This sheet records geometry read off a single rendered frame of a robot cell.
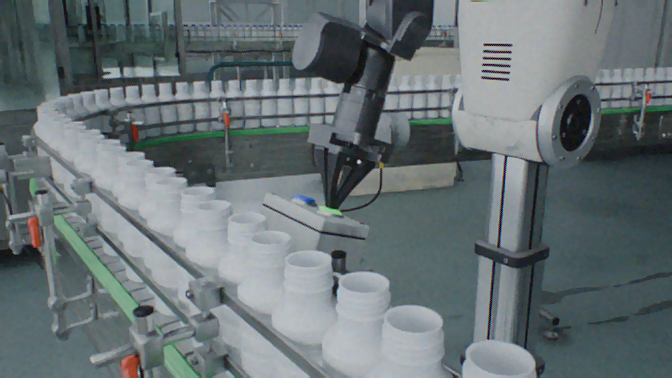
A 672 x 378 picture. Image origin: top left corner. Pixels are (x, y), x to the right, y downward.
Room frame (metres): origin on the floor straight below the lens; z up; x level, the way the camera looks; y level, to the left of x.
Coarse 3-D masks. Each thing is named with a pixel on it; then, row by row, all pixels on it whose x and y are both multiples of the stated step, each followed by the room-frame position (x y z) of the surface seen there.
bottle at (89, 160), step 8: (88, 136) 0.93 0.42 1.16; (96, 136) 0.94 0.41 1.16; (88, 144) 0.90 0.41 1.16; (88, 152) 0.90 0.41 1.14; (96, 152) 0.91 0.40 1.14; (88, 160) 0.90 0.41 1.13; (96, 160) 0.90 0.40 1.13; (80, 168) 0.90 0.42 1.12; (88, 168) 0.89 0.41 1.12; (88, 176) 0.89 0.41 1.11; (96, 216) 0.89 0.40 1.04
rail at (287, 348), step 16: (64, 160) 0.97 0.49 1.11; (48, 176) 1.12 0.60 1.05; (80, 176) 0.87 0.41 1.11; (64, 192) 1.01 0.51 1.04; (96, 192) 0.80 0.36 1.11; (144, 224) 0.63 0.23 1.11; (112, 240) 0.76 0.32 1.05; (160, 240) 0.58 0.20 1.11; (128, 256) 0.70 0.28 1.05; (176, 256) 0.55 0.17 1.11; (144, 272) 0.65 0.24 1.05; (192, 272) 0.51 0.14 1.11; (160, 288) 0.60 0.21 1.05; (224, 288) 0.46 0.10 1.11; (176, 304) 0.56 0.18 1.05; (240, 304) 0.43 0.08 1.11; (256, 320) 0.41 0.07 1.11; (272, 336) 0.39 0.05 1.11; (288, 352) 0.37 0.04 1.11; (240, 368) 0.44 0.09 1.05; (304, 368) 0.35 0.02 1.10; (320, 368) 0.34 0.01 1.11; (448, 368) 0.34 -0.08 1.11
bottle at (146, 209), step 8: (152, 168) 0.70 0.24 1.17; (160, 168) 0.71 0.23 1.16; (168, 168) 0.71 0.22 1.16; (152, 176) 0.68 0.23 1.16; (160, 176) 0.68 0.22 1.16; (168, 176) 0.68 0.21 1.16; (176, 176) 0.70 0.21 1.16; (152, 184) 0.68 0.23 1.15; (152, 192) 0.68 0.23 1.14; (144, 200) 0.69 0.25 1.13; (152, 200) 0.67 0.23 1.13; (144, 208) 0.67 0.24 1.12; (152, 208) 0.67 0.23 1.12; (144, 216) 0.67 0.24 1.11; (144, 240) 0.67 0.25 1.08; (144, 248) 0.68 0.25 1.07; (144, 256) 0.67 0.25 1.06
